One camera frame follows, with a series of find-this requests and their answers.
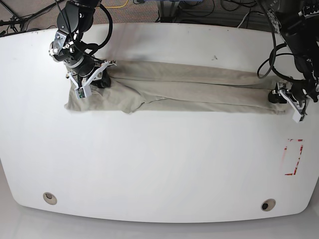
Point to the left-arm gripper body white bracket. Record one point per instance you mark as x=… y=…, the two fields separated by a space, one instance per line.
x=295 y=96

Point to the right-arm gripper body white bracket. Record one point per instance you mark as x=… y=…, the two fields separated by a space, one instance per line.
x=88 y=72

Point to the beige T-shirt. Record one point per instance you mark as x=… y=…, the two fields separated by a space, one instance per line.
x=156 y=86

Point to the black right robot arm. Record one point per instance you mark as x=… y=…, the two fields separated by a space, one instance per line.
x=73 y=21

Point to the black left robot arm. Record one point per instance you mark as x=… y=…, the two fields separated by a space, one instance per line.
x=297 y=22

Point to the red tape rectangle marker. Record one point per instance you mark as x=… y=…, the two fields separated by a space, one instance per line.
x=292 y=156

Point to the black tripod legs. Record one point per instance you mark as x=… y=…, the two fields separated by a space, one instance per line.
x=19 y=24

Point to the left-arm wrist camera box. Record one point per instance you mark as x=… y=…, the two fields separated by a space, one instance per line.
x=298 y=116

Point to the right-arm wrist camera box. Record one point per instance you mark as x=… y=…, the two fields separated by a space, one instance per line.
x=83 y=92

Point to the right table cable grommet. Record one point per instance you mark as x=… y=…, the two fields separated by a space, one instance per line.
x=268 y=205

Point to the table cable grommet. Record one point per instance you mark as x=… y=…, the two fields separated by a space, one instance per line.
x=268 y=205
x=49 y=198

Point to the left table cable grommet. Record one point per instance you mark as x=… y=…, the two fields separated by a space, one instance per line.
x=49 y=198

